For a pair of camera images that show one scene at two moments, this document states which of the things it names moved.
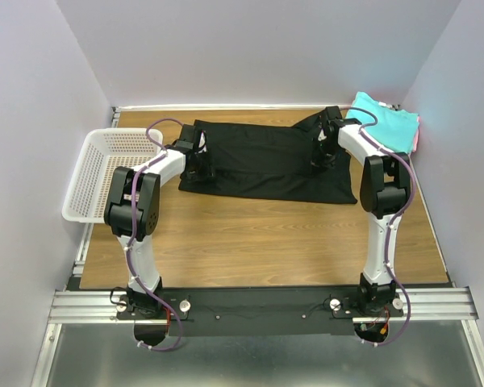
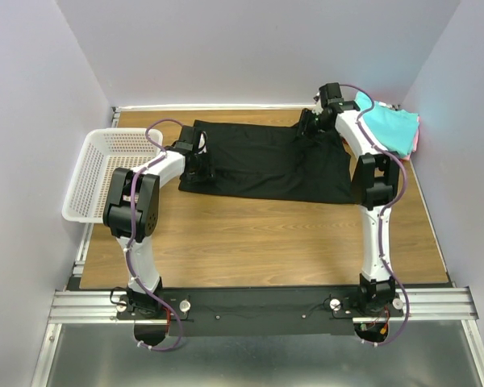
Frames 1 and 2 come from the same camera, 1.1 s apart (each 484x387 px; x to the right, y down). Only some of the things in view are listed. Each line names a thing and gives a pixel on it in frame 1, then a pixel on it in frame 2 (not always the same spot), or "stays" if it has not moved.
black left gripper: x=202 y=165 stays
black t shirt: x=271 y=161 stays
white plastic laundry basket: x=102 y=151 stays
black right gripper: x=323 y=152 to x=306 y=126
